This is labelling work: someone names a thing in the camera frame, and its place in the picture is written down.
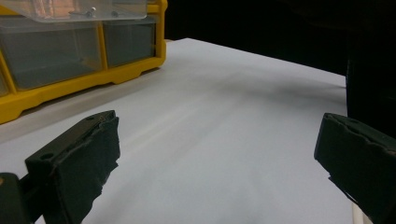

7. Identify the black stand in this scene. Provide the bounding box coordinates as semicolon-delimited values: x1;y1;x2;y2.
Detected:
345;55;396;138

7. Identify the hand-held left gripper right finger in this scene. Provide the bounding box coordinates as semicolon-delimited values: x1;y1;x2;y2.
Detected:
313;112;396;224

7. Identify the small metal screw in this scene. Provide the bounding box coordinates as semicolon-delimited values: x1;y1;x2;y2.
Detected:
69;7;97;19

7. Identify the set of clear closed drawers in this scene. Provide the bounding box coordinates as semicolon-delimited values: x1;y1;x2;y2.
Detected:
0;15;157;97

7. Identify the clear plastic pulled-out drawer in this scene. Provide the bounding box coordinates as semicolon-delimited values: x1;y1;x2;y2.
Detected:
0;0;149;23

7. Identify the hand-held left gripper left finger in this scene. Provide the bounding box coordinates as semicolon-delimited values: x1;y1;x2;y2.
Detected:
24;110;121;224

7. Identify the yellow and black organizer cabinet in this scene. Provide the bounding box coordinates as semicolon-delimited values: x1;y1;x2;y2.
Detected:
0;0;169;125

